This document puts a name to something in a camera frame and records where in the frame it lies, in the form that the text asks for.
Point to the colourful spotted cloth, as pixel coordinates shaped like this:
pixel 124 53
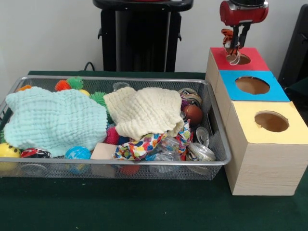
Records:
pixel 134 146

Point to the red and black crushed can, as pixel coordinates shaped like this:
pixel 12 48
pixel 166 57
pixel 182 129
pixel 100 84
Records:
pixel 33 153

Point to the orange striped tiger plush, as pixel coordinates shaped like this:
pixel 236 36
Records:
pixel 227 36

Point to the blue globe ball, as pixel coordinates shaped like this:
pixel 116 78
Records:
pixel 77 153

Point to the cream waffle cloth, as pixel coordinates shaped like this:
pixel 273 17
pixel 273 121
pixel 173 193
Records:
pixel 144 110

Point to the black furniture frame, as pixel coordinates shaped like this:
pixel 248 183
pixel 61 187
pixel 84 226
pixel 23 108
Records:
pixel 296 48

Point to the crushed printed drink can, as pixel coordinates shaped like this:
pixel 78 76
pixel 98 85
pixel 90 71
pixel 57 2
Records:
pixel 199 152

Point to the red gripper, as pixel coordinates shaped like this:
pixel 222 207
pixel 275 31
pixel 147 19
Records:
pixel 243 15

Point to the yellow ball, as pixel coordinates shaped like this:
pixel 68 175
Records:
pixel 8 151

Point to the dark green table cloth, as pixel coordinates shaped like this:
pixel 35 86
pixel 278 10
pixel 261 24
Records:
pixel 120 204

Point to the light blue waffle cloth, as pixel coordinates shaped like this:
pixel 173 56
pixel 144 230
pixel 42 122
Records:
pixel 53 120

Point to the brown ball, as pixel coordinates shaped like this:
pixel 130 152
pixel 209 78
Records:
pixel 192 114

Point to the beige foam block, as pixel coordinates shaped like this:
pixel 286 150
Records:
pixel 101 151

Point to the clear mesh bin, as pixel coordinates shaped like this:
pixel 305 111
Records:
pixel 168 172

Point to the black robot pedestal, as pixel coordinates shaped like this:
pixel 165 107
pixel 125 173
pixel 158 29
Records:
pixel 144 48

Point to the wooden box with three holes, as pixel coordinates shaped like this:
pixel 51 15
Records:
pixel 264 168

